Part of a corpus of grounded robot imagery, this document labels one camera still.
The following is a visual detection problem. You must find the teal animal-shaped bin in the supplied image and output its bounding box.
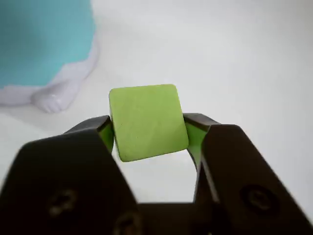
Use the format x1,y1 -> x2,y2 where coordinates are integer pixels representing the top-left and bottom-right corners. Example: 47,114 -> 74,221
0,0 -> 101,114

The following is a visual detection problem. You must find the green cube block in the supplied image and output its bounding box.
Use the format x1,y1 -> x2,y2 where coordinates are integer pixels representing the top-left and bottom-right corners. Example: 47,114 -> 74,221
108,84 -> 190,163

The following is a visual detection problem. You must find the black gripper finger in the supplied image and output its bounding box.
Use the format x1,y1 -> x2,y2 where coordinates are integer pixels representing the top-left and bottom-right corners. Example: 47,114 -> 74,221
183,113 -> 313,235
0,115 -> 147,235

